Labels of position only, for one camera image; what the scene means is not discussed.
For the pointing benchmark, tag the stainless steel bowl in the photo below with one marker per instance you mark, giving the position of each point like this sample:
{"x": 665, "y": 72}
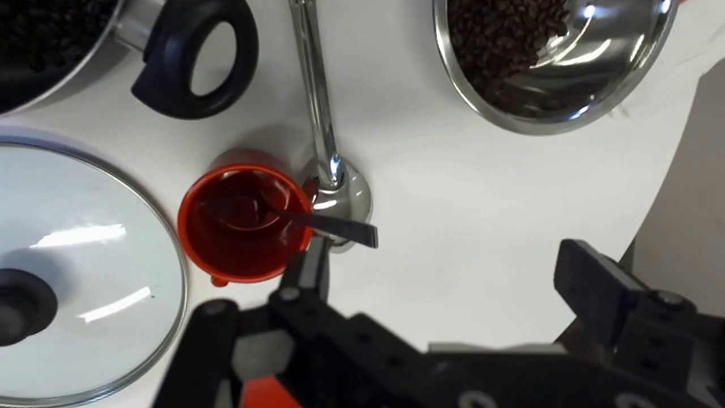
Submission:
{"x": 604, "y": 68}

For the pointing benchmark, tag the steel ladle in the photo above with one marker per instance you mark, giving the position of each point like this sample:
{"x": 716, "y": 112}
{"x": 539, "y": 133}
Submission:
{"x": 318, "y": 98}

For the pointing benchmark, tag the red plastic cup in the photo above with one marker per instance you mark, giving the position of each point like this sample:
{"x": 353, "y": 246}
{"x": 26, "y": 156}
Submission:
{"x": 227, "y": 262}

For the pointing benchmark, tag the black cooking pot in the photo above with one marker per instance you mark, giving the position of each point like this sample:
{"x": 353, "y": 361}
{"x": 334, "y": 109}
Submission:
{"x": 161, "y": 68}

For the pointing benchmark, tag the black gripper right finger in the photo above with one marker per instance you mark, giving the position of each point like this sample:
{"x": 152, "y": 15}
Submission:
{"x": 596, "y": 286}

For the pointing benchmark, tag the glass lid with black knob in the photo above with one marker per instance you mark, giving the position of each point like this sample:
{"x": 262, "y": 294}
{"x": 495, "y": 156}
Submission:
{"x": 92, "y": 190}

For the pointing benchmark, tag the small metal spoon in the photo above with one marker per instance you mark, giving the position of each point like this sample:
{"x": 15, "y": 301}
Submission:
{"x": 350, "y": 230}

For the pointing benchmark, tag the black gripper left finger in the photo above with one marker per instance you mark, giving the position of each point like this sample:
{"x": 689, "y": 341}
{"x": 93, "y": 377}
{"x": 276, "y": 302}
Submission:
{"x": 314, "y": 263}

